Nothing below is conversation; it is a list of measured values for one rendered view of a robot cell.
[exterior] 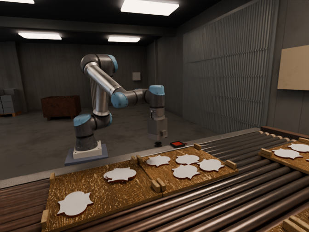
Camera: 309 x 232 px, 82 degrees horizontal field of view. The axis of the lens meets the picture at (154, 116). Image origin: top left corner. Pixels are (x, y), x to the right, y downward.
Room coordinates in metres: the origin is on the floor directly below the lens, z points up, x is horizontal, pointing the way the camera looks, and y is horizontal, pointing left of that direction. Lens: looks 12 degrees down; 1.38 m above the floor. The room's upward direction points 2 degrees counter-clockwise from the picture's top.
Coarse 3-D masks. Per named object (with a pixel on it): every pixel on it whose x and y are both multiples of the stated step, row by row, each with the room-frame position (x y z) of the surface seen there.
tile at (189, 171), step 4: (176, 168) 0.80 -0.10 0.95; (180, 168) 0.80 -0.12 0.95; (184, 168) 0.80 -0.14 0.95; (188, 168) 0.80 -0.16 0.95; (192, 168) 0.79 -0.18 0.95; (196, 168) 0.79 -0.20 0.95; (176, 172) 0.76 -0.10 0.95; (180, 172) 0.76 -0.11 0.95; (184, 172) 0.76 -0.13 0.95; (188, 172) 0.76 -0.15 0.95; (192, 172) 0.76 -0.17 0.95; (196, 172) 0.76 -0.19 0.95; (176, 176) 0.73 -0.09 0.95; (180, 176) 0.73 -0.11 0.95; (184, 176) 0.73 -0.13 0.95; (188, 176) 0.73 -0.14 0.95; (192, 176) 0.73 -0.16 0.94
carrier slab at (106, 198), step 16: (128, 160) 0.92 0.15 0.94; (64, 176) 0.77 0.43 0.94; (80, 176) 0.77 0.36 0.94; (96, 176) 0.76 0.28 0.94; (144, 176) 0.75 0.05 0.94; (48, 192) 0.65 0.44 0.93; (64, 192) 0.65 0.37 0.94; (96, 192) 0.64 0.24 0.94; (112, 192) 0.64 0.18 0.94; (128, 192) 0.64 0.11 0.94; (144, 192) 0.63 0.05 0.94; (160, 192) 0.63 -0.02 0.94; (48, 208) 0.56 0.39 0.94; (96, 208) 0.55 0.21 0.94; (112, 208) 0.55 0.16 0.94; (128, 208) 0.57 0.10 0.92; (48, 224) 0.49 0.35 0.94; (64, 224) 0.48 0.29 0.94; (80, 224) 0.50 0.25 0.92
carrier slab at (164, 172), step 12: (156, 156) 0.97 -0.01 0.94; (168, 156) 0.96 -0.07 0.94; (204, 156) 0.95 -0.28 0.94; (144, 168) 0.83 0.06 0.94; (156, 168) 0.82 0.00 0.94; (168, 168) 0.82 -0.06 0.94; (228, 168) 0.80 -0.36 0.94; (168, 180) 0.71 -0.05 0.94; (180, 180) 0.71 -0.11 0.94; (192, 180) 0.71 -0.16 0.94; (204, 180) 0.71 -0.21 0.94; (168, 192) 0.63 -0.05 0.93
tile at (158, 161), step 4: (160, 156) 0.95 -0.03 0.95; (164, 156) 0.94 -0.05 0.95; (148, 160) 0.90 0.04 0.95; (152, 160) 0.90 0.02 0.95; (156, 160) 0.89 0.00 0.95; (160, 160) 0.89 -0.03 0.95; (164, 160) 0.89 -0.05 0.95; (168, 160) 0.89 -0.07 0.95; (148, 164) 0.86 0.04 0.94; (152, 164) 0.85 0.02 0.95; (156, 164) 0.85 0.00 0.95; (160, 164) 0.85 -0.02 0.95; (164, 164) 0.86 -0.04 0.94; (168, 164) 0.86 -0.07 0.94
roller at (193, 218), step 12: (276, 180) 0.72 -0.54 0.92; (288, 180) 0.73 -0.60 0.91; (252, 192) 0.64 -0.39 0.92; (264, 192) 0.65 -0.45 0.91; (216, 204) 0.57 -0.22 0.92; (228, 204) 0.58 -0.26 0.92; (240, 204) 0.59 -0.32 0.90; (192, 216) 0.52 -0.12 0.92; (204, 216) 0.53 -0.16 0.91; (216, 216) 0.54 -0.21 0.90; (156, 228) 0.48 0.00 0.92; (168, 228) 0.48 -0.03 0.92; (180, 228) 0.48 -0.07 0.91
